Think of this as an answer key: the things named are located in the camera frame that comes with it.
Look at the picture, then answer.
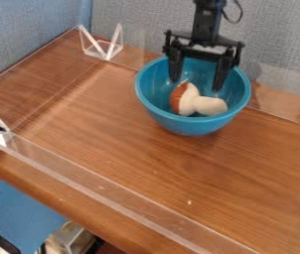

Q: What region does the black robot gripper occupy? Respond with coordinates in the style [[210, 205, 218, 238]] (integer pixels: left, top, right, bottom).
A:
[[162, 0, 244, 91]]

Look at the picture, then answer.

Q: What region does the blue plastic bowl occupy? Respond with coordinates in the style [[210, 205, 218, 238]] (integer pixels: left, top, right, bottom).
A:
[[134, 57, 252, 136]]

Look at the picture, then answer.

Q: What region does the brown and white toy mushroom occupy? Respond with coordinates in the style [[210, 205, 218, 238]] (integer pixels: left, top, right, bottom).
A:
[[170, 81, 227, 116]]

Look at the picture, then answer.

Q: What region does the clear acrylic front barrier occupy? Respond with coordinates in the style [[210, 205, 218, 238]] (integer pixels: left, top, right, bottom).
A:
[[0, 132, 257, 254]]

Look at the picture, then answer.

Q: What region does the black object at bottom left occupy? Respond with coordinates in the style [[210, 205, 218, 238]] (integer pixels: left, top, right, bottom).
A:
[[0, 229, 23, 254]]

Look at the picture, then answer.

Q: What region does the metal frame under table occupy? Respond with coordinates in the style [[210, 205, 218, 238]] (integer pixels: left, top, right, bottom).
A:
[[35, 221, 95, 254]]

